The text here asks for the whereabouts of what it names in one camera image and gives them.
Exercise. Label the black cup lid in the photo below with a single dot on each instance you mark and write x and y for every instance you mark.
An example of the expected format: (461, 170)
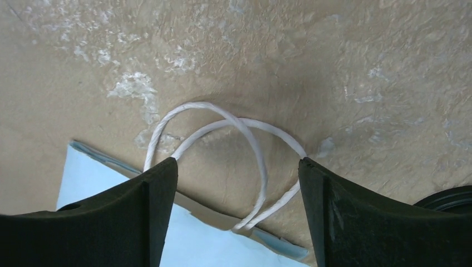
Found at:
(456, 200)

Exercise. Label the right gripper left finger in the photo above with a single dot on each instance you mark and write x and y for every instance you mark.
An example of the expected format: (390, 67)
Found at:
(125, 225)

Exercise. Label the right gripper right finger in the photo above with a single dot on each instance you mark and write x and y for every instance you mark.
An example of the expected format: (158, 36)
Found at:
(351, 225)

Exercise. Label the light blue paper bag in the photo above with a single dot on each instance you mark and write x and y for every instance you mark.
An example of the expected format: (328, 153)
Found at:
(218, 185)

